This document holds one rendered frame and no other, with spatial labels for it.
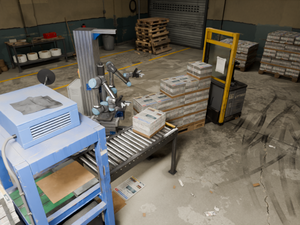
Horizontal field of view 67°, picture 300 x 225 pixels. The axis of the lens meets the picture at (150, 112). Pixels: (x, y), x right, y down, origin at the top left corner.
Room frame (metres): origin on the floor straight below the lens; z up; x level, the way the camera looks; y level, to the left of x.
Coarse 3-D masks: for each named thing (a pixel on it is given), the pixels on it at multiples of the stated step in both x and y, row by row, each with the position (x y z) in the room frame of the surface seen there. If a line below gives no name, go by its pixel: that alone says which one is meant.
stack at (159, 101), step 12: (144, 96) 3.68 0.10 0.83; (156, 96) 3.69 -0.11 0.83; (168, 96) 3.71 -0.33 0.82; (180, 96) 3.69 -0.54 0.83; (192, 96) 3.84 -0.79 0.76; (144, 108) 3.32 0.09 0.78; (156, 108) 3.43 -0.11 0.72; (168, 108) 3.57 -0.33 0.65; (180, 108) 3.69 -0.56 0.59; (192, 108) 3.85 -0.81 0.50; (180, 120) 3.71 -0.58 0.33; (192, 120) 3.86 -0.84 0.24
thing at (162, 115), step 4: (148, 108) 2.84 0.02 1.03; (152, 108) 2.84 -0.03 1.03; (148, 112) 2.73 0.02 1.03; (152, 112) 2.73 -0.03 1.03; (156, 112) 2.73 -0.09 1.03; (160, 112) 2.73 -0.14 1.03; (164, 112) 2.74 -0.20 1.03; (160, 116) 2.64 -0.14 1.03; (164, 116) 2.71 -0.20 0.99; (160, 120) 2.63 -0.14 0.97; (164, 120) 2.72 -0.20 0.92; (160, 124) 2.64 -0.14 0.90; (164, 124) 2.72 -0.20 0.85
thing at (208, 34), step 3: (207, 30) 4.60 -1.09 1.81; (207, 33) 4.60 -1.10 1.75; (210, 33) 4.63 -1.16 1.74; (207, 36) 4.66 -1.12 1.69; (210, 36) 4.62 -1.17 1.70; (204, 42) 4.63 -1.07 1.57; (207, 42) 4.59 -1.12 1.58; (204, 45) 4.62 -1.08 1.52; (207, 45) 4.58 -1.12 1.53; (204, 48) 4.61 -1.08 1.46; (207, 48) 4.64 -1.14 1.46; (204, 51) 4.60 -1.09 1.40; (207, 51) 4.63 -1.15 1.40; (204, 54) 4.60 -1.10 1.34; (207, 54) 4.59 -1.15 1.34; (204, 57) 4.61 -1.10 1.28; (207, 57) 4.61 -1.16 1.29; (204, 60) 4.60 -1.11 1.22; (207, 60) 4.62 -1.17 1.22
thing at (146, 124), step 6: (138, 114) 2.67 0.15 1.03; (138, 120) 2.54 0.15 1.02; (144, 120) 2.53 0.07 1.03; (150, 120) 2.53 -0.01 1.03; (156, 120) 2.55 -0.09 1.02; (138, 126) 2.55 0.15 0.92; (144, 126) 2.49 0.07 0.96; (150, 126) 2.45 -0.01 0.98; (144, 132) 2.50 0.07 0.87; (150, 132) 2.46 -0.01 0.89
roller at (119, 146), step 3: (111, 141) 2.39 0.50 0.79; (114, 141) 2.39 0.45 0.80; (114, 144) 2.34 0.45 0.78; (117, 144) 2.32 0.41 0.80; (117, 147) 2.30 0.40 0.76; (120, 147) 2.27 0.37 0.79; (123, 147) 2.26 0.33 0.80; (123, 150) 2.22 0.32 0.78; (126, 150) 2.20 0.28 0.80; (129, 150) 2.20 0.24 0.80; (126, 153) 2.19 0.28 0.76; (129, 153) 2.16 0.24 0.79; (132, 153) 2.15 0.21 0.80
